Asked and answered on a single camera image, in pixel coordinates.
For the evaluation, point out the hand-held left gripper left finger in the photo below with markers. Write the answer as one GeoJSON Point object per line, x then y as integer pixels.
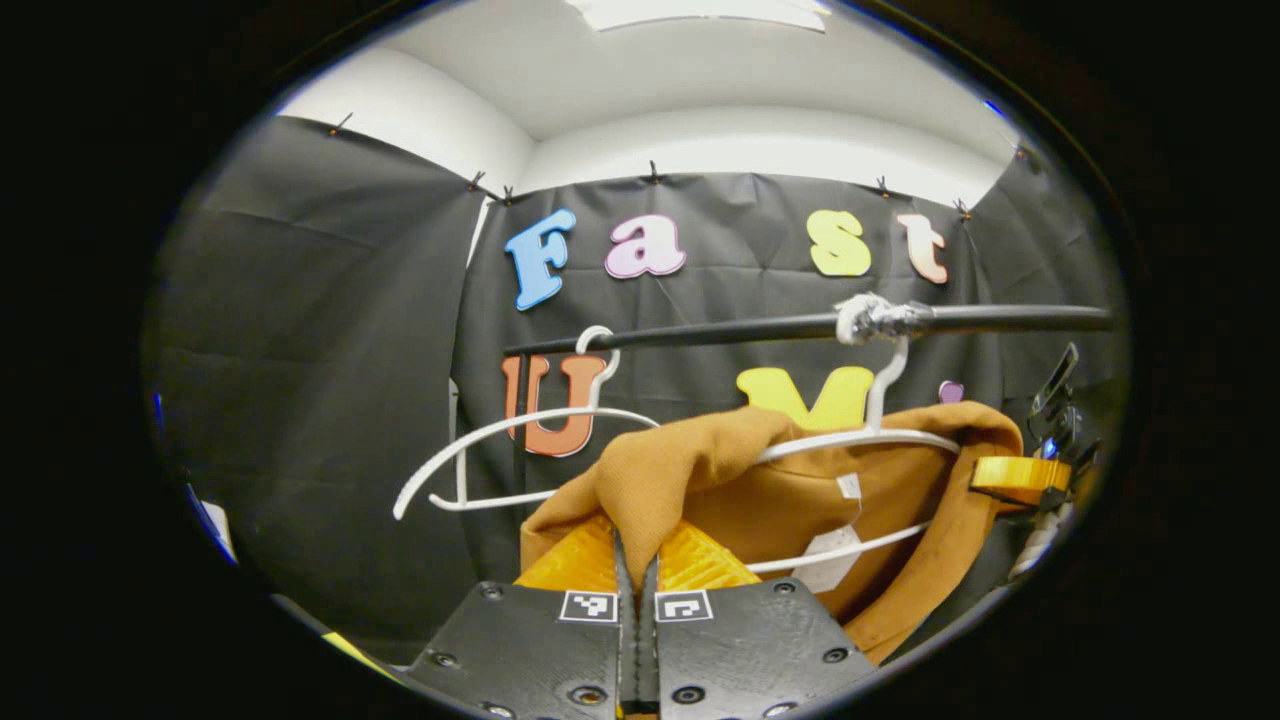
{"type": "Point", "coordinates": [540, 650]}

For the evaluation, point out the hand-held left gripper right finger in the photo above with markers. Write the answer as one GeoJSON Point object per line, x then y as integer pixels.
{"type": "Point", "coordinates": [750, 650]}

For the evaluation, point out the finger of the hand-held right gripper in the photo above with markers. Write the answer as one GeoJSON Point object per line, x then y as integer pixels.
{"type": "Point", "coordinates": [1020, 475]}

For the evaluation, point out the brown shirt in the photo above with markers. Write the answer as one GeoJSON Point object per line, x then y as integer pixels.
{"type": "Point", "coordinates": [700, 470]}

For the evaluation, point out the black clothes rack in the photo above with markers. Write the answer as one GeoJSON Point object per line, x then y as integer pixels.
{"type": "Point", "coordinates": [1000, 318]}

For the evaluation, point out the white hanger with taped hook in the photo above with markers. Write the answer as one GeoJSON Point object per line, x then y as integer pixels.
{"type": "Point", "coordinates": [882, 385]}

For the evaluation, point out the white plastic hanger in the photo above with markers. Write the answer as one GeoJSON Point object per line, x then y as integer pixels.
{"type": "Point", "coordinates": [500, 428]}

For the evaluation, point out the black backdrop cloth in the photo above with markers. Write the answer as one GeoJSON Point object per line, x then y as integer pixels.
{"type": "Point", "coordinates": [330, 380]}

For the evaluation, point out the ceiling light panel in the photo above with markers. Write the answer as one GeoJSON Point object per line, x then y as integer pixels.
{"type": "Point", "coordinates": [700, 12]}

